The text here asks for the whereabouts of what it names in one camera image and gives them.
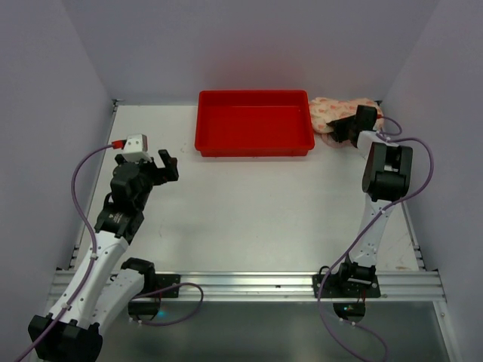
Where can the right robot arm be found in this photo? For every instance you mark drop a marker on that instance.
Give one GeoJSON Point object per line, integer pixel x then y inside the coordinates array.
{"type": "Point", "coordinates": [386, 179]}

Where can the aluminium mounting rail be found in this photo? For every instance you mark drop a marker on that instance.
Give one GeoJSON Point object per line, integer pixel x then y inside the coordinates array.
{"type": "Point", "coordinates": [391, 286]}

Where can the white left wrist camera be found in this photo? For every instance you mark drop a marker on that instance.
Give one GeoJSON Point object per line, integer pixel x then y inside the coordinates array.
{"type": "Point", "coordinates": [133, 148]}

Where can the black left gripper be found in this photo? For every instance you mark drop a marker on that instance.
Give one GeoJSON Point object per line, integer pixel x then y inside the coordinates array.
{"type": "Point", "coordinates": [159, 171]}

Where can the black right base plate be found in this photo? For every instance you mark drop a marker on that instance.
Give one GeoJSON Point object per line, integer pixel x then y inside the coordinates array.
{"type": "Point", "coordinates": [336, 286]}

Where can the floral mesh laundry bag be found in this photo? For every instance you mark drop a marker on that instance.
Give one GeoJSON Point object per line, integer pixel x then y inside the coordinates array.
{"type": "Point", "coordinates": [324, 110]}

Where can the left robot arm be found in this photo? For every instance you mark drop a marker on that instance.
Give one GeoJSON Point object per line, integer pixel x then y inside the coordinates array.
{"type": "Point", "coordinates": [74, 328]}

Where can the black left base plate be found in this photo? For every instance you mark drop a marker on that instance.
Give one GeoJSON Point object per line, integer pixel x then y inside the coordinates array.
{"type": "Point", "coordinates": [166, 284]}

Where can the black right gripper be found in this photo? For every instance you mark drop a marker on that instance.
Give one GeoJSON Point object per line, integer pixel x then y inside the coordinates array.
{"type": "Point", "coordinates": [347, 128]}

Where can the red plastic tray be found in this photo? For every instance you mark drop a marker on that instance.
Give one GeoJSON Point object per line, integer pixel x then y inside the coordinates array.
{"type": "Point", "coordinates": [253, 123]}

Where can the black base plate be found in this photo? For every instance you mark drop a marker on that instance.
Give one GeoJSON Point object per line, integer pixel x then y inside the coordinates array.
{"type": "Point", "coordinates": [336, 286]}
{"type": "Point", "coordinates": [166, 284]}

